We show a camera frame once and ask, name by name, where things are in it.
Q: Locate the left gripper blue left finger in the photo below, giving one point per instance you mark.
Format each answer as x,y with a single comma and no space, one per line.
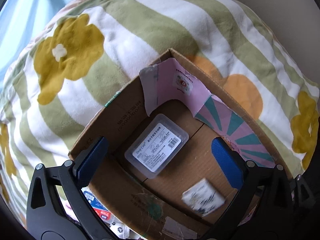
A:
87,162

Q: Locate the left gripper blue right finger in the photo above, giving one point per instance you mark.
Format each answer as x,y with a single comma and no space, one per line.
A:
223,155

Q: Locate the white printed packet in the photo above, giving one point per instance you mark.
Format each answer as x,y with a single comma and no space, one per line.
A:
203,198

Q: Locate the red blue dental floss box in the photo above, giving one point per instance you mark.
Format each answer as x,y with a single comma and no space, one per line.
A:
101,211

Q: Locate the clear plastic floss pick box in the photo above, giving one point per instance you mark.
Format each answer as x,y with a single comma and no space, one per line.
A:
156,146

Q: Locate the white panda sock roll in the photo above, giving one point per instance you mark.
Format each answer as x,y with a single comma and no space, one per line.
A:
120,229

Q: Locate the cardboard box with pink lining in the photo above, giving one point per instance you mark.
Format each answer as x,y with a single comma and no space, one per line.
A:
182,156

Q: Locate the floral striped duvet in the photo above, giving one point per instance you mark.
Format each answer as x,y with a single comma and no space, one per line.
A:
54,89

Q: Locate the light blue sheet curtain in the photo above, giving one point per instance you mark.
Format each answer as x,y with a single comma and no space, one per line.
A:
21,21

